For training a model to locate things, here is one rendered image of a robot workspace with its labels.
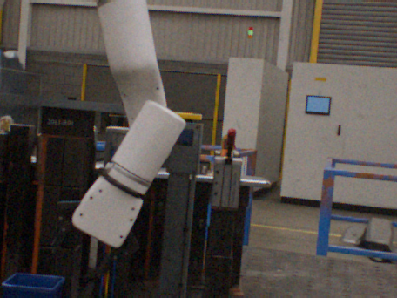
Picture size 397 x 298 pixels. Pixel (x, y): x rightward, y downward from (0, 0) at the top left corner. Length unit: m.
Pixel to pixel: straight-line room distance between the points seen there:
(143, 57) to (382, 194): 8.41
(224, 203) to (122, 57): 0.54
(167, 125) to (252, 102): 8.33
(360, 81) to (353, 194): 1.56
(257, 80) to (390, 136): 1.98
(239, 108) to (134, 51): 8.36
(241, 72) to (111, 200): 8.41
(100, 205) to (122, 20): 0.33
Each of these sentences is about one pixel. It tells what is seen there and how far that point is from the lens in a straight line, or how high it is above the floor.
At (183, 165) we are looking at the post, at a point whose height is 1.05.
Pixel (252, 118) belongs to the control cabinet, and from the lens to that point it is 9.49.
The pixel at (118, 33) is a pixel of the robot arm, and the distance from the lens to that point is 1.21.
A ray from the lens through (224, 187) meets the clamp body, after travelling 1.59.
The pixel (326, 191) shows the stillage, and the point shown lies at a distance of 3.38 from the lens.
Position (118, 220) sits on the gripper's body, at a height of 0.96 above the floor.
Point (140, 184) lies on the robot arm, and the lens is 1.19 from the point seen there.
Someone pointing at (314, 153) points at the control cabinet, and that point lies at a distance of 9.45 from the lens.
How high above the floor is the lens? 1.16
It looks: 3 degrees down
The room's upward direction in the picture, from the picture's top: 5 degrees clockwise
